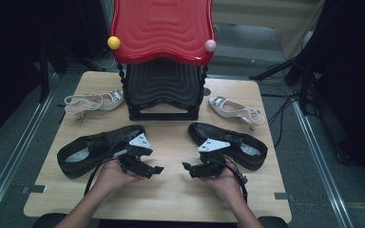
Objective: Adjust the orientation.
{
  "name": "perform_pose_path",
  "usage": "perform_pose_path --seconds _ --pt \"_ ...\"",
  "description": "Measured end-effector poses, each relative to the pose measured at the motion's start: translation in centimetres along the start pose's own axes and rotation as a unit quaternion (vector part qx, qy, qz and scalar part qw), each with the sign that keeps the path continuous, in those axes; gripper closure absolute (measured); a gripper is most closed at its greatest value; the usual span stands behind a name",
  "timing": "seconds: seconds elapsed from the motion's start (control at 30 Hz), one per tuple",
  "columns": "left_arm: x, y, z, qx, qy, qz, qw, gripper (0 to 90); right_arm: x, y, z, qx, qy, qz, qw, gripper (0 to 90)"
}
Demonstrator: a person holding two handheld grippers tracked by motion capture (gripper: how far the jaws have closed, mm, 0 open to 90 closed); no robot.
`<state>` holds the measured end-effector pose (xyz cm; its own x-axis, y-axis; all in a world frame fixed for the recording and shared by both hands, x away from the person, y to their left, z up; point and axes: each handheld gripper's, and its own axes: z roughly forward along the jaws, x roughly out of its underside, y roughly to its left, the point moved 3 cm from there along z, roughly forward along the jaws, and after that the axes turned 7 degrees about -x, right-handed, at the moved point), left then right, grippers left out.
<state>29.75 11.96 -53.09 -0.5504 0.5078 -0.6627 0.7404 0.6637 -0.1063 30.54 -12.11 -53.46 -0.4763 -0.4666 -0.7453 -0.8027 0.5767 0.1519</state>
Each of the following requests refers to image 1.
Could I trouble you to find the black floor cables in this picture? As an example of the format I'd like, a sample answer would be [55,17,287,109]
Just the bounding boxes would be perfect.
[266,93,299,150]

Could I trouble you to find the black leather shoe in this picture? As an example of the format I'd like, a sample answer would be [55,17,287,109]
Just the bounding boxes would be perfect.
[56,123,146,180]
[187,122,269,172]

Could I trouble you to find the white slingback heeled shoe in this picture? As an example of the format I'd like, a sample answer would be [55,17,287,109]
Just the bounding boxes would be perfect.
[207,95,266,131]
[64,89,125,122]

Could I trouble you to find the person's right hand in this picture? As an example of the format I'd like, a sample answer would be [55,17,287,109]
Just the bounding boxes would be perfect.
[199,166,247,207]

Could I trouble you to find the red and black shoe rack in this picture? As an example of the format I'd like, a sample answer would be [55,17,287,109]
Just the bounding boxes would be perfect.
[106,0,219,123]

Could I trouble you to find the person's left hand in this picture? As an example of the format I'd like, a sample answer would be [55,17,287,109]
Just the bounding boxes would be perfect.
[94,158,145,199]

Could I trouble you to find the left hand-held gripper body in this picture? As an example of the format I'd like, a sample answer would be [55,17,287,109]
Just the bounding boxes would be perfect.
[119,132,155,179]

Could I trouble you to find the metal floor rail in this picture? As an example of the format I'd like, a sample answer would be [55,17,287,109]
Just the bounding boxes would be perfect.
[290,100,356,228]
[0,71,61,222]

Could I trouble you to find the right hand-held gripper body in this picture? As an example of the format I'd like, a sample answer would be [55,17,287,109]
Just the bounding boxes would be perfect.
[196,138,232,179]

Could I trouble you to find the dark curtain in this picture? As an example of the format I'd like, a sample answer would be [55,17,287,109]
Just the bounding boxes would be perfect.
[0,0,109,150]
[308,0,365,194]

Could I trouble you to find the right hand-held gripper cable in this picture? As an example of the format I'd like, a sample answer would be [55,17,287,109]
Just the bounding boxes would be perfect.
[218,156,249,203]

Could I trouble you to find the left hand-held gripper cable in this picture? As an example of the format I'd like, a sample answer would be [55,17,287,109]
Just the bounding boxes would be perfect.
[84,139,131,197]

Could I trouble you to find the black metal stand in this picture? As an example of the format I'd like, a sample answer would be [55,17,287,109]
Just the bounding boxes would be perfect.
[248,44,319,116]
[37,44,70,104]

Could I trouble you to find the hand-held gripper cable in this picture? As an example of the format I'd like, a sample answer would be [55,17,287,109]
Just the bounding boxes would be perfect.
[84,139,131,197]
[218,156,249,203]

